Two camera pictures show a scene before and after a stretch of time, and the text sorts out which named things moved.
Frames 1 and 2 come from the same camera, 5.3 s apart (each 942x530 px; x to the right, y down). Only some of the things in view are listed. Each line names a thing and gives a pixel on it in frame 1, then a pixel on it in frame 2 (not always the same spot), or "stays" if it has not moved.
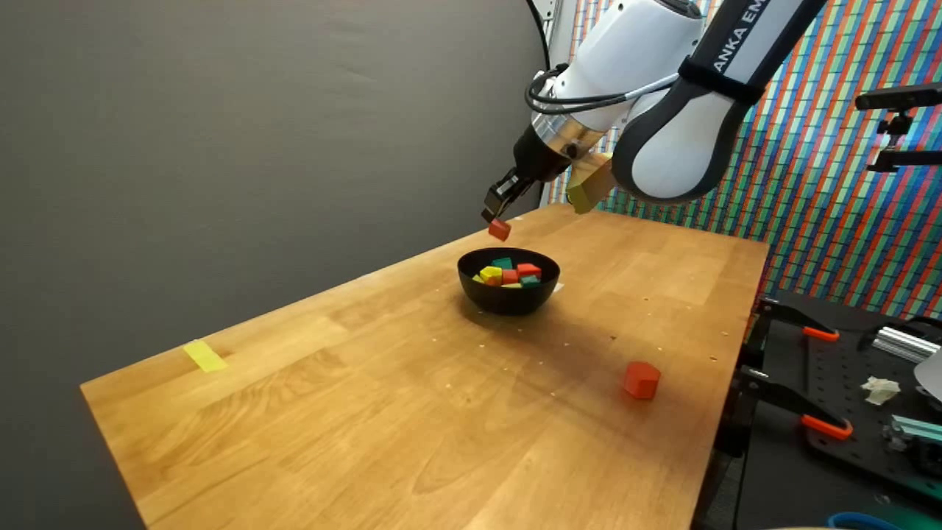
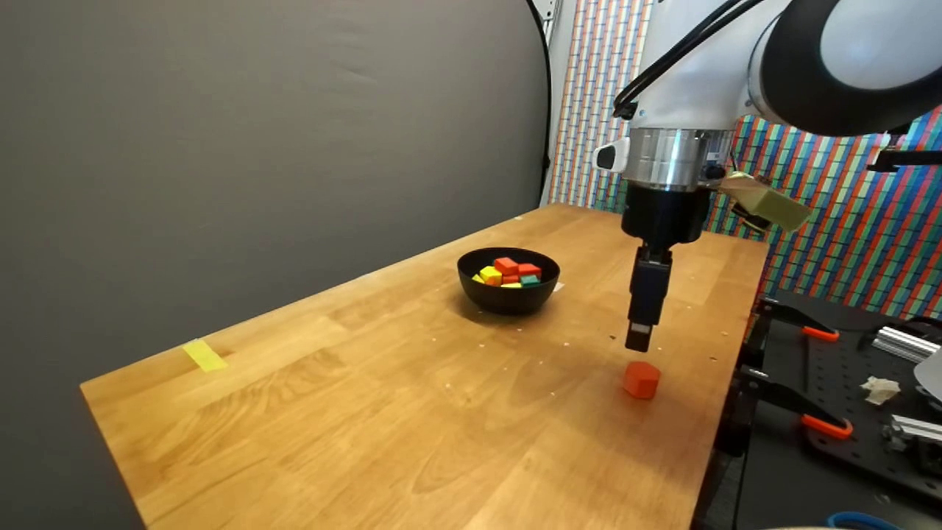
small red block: [499, 228] to [508, 265]
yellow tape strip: [205, 358] stays
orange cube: [639, 377] stays
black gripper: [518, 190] to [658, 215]
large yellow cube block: [489, 271] stays
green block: [530, 280] stays
